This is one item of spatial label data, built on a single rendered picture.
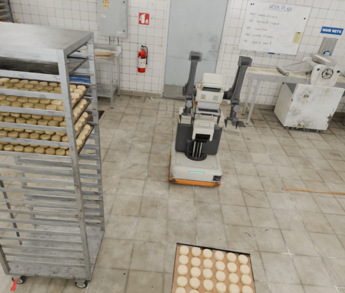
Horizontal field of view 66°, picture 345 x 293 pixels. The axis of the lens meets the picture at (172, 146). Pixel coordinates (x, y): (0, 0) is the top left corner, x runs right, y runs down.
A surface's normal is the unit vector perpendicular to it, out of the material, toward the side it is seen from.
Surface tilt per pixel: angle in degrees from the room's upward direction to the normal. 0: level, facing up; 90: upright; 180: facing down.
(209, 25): 90
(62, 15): 90
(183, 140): 90
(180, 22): 90
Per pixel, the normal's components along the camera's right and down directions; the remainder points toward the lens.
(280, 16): -0.03, 0.53
